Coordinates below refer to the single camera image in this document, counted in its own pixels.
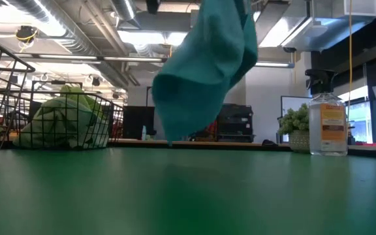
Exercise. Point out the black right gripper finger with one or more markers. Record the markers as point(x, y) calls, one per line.
point(152, 6)

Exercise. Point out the teal microfiber towel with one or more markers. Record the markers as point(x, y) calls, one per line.
point(201, 81)

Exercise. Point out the pale green microfiber towel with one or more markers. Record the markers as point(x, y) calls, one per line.
point(62, 119)

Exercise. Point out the grey ceiling box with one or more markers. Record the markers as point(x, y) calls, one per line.
point(195, 19)

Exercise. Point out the long tube light fixture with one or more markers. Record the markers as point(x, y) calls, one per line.
point(126, 59)

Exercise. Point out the black monitor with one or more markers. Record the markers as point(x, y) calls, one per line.
point(135, 122)

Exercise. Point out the small clear bottle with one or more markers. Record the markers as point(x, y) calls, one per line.
point(144, 132)

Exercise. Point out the black printer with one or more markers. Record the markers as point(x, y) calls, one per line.
point(235, 120)

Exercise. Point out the small potted green plant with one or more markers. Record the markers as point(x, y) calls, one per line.
point(294, 120)

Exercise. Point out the green table mat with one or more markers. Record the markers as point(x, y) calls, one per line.
point(188, 196)

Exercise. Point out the clear spray bottle orange label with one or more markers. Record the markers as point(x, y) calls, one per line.
point(315, 130)

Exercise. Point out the shiny round air duct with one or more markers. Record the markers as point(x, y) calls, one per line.
point(124, 8)

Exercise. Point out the silver rectangular air duct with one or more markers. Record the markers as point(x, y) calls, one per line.
point(322, 32)

